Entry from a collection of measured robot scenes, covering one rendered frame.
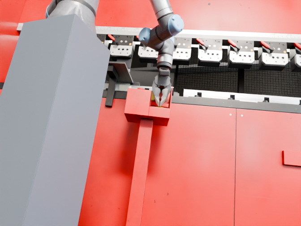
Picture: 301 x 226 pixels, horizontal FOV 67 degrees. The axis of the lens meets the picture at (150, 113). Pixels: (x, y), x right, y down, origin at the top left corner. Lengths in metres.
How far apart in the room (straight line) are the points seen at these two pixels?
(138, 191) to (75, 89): 0.56
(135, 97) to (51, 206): 0.60
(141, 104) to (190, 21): 0.88
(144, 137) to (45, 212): 0.57
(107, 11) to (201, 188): 1.36
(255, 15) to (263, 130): 0.83
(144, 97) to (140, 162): 0.28
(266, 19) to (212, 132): 0.90
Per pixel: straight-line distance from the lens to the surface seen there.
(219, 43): 1.64
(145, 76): 2.12
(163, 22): 1.03
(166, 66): 1.13
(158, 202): 1.25
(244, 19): 1.79
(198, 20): 1.73
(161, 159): 1.25
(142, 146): 1.02
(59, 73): 0.58
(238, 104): 1.36
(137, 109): 1.01
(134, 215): 1.02
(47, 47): 0.65
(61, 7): 0.75
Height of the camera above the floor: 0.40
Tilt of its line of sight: 16 degrees up
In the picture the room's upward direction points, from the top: 7 degrees clockwise
